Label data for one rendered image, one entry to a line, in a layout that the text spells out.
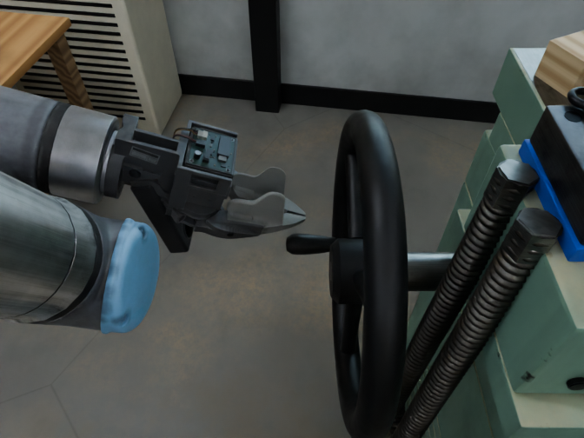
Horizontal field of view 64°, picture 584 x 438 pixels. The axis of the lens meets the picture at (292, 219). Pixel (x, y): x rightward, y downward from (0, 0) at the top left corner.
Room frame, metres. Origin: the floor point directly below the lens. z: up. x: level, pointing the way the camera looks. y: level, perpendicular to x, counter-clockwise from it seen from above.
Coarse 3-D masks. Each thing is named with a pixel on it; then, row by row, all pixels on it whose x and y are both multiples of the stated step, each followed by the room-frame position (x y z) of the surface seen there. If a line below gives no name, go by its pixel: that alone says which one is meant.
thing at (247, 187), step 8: (272, 168) 0.37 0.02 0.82; (240, 176) 0.37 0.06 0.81; (248, 176) 0.37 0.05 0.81; (256, 176) 0.37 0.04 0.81; (264, 176) 0.37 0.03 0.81; (272, 176) 0.37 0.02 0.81; (280, 176) 0.36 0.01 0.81; (232, 184) 0.37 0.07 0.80; (240, 184) 0.37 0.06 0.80; (248, 184) 0.37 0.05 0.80; (256, 184) 0.36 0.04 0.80; (264, 184) 0.36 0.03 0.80; (272, 184) 0.36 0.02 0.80; (280, 184) 0.36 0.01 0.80; (232, 192) 0.36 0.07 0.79; (240, 192) 0.36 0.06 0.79; (248, 192) 0.36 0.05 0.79; (256, 192) 0.36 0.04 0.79; (264, 192) 0.36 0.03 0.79; (280, 192) 0.36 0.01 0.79; (288, 200) 0.37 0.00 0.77; (288, 208) 0.35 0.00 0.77; (296, 208) 0.36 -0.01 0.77
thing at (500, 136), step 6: (498, 120) 0.43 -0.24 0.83; (498, 126) 0.43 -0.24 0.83; (504, 126) 0.42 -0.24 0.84; (492, 132) 0.44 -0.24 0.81; (498, 132) 0.42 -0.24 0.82; (504, 132) 0.41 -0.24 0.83; (492, 138) 0.43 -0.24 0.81; (498, 138) 0.42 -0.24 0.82; (504, 138) 0.41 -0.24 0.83; (510, 138) 0.40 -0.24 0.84; (492, 144) 0.43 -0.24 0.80; (498, 144) 0.41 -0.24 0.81; (510, 144) 0.39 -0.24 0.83
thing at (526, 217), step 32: (512, 160) 0.22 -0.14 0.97; (512, 192) 0.20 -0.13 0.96; (480, 224) 0.20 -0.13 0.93; (544, 224) 0.17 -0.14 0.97; (480, 256) 0.19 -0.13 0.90; (512, 256) 0.16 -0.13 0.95; (448, 288) 0.20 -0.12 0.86; (480, 288) 0.16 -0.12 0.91; (512, 288) 0.15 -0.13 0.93; (448, 320) 0.19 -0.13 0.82; (480, 320) 0.15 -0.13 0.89; (416, 352) 0.19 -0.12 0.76; (448, 352) 0.15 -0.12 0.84; (448, 384) 0.14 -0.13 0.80; (416, 416) 0.14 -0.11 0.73
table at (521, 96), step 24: (528, 48) 0.47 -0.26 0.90; (504, 72) 0.46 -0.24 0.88; (528, 72) 0.43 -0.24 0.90; (504, 96) 0.44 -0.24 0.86; (528, 96) 0.40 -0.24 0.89; (552, 96) 0.38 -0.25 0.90; (504, 120) 0.42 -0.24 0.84; (528, 120) 0.38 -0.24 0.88; (456, 216) 0.26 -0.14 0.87; (456, 240) 0.25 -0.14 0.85; (504, 384) 0.12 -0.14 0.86; (504, 408) 0.10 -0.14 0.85; (528, 408) 0.10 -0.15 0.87; (552, 408) 0.10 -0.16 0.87; (576, 408) 0.10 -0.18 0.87; (504, 432) 0.09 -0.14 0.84; (528, 432) 0.09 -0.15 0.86; (552, 432) 0.09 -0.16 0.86; (576, 432) 0.09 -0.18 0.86
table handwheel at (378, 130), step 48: (384, 144) 0.25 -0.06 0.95; (336, 192) 0.36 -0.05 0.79; (384, 192) 0.21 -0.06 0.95; (336, 240) 0.26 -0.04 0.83; (384, 240) 0.18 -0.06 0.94; (336, 288) 0.22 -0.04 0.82; (384, 288) 0.15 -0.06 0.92; (432, 288) 0.22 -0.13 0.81; (336, 336) 0.24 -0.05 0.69; (384, 336) 0.13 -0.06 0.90; (384, 384) 0.11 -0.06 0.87; (384, 432) 0.10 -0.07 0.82
